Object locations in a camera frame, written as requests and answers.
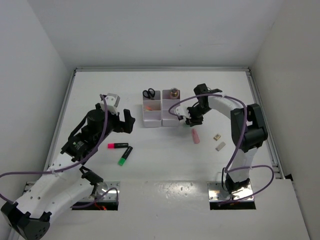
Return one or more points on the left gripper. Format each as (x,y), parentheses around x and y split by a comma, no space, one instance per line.
(122,126)

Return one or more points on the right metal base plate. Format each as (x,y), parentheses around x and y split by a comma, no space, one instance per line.
(217,194)

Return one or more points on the brown tape roll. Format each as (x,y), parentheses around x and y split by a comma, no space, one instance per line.
(174,93)

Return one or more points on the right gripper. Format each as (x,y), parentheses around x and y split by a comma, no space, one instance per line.
(192,121)

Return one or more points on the pink stapler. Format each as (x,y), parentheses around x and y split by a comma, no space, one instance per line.
(195,136)

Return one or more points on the beige eraser block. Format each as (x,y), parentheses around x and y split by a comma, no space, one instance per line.
(220,146)

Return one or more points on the pink black highlighter marker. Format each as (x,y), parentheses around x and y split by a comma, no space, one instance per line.
(117,145)

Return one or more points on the green black highlighter marker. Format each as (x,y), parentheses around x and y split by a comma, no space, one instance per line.
(125,156)

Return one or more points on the aluminium table frame rail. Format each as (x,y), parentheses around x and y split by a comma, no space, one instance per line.
(163,184)

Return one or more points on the black handled scissors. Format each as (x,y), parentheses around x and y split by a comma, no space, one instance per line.
(149,93)

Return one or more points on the white left organizer box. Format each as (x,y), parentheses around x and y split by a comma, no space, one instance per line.
(152,119)

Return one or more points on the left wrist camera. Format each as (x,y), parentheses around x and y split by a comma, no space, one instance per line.
(110,102)

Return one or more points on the metal base plate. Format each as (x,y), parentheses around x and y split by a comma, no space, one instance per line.
(217,194)
(109,190)

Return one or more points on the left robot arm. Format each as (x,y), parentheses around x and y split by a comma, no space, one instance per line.
(67,180)

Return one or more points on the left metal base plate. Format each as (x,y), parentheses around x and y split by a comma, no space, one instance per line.
(109,190)

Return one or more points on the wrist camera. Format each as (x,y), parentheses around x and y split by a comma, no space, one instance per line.
(182,112)
(110,102)

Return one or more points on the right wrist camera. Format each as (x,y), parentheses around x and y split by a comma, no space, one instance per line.
(182,112)

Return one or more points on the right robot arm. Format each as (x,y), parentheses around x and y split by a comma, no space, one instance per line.
(248,130)

